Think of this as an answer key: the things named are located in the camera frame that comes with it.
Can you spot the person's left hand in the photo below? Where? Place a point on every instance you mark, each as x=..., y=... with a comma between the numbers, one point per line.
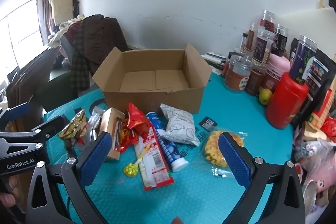
x=8, y=197

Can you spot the orange red box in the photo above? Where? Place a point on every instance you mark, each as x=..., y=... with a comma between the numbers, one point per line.
x=321, y=111

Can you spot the clear jar black label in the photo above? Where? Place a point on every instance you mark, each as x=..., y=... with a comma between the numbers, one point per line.
x=281, y=40

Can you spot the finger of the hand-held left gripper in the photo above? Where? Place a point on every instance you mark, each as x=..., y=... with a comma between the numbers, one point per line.
x=19, y=110
x=50, y=125

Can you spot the white bread print packet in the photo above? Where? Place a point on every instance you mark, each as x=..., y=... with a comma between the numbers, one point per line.
x=178, y=124

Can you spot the brown cardboard box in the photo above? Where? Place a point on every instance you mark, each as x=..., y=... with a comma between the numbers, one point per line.
x=147, y=100

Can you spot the long clear red-label packet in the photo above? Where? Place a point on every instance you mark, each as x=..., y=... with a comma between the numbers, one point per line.
x=155, y=161

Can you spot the blue white plastic bottle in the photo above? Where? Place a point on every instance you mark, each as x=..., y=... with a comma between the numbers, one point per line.
x=170, y=148

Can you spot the small yellow candy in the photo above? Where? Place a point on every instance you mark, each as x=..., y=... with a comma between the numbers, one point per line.
x=130, y=169

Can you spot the waffle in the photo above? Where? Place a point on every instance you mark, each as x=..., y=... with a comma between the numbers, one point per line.
x=212, y=148

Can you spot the tall clear jar dark label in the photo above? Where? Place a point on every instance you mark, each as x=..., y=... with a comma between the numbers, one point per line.
x=267, y=20

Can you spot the teal bubble mat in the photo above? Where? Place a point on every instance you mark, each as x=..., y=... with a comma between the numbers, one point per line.
x=183, y=192

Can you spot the red gold figure candy packet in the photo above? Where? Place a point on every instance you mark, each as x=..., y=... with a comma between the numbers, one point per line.
x=72, y=129

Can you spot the clear jar brown label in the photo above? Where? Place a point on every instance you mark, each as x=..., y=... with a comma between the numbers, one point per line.
x=236, y=77

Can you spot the gold brown snack box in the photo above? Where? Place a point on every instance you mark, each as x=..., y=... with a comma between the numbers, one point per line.
x=111, y=119

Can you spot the plaid cloth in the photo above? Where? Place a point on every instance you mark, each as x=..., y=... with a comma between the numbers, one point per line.
x=78, y=66

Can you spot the purple label clear jar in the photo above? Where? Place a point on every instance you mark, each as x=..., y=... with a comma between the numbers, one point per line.
x=302, y=61

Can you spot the dark brown jar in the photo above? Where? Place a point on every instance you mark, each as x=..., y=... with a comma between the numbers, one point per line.
x=254, y=82

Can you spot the pink canister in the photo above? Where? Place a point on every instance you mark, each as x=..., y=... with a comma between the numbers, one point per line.
x=277, y=66

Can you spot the red canister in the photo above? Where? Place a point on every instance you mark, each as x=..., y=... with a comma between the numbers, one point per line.
x=286, y=100

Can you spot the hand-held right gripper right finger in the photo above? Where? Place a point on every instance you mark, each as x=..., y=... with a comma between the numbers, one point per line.
x=235, y=161

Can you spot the clear jar with grains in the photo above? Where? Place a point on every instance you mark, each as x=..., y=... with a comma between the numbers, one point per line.
x=262, y=48

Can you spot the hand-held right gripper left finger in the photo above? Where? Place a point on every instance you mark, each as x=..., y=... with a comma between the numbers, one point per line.
x=95, y=158

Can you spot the brown curtain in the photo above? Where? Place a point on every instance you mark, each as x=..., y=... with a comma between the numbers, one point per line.
x=46, y=16

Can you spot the black printed pouch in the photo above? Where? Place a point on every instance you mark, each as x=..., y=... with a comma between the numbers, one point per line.
x=319, y=71

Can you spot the narrow clear jar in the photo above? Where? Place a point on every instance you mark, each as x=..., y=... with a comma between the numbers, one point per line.
x=251, y=39

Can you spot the silver foil snack packet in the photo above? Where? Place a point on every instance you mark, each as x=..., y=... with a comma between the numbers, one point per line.
x=94, y=119

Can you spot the red crinkled snack packet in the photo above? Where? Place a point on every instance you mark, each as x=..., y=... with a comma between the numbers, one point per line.
x=136, y=119

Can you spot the yellow green fruit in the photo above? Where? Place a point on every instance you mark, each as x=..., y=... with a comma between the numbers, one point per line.
x=265, y=96

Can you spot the cream pillow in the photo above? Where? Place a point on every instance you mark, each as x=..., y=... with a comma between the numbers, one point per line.
x=61, y=7

